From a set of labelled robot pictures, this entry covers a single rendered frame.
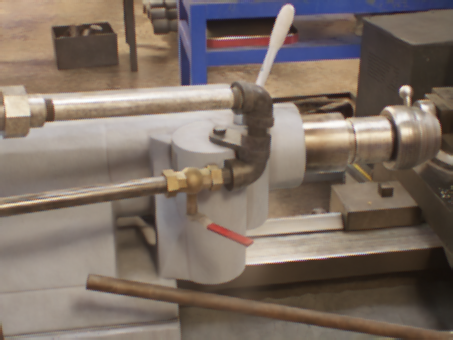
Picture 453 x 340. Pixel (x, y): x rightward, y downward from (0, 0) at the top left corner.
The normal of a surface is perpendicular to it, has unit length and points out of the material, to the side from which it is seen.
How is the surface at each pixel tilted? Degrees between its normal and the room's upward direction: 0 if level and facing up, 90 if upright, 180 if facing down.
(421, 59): 90
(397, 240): 0
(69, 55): 90
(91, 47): 90
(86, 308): 62
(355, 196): 0
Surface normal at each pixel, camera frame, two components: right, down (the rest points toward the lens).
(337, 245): 0.00, -0.89
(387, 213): 0.16, 0.45
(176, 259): -0.19, 0.42
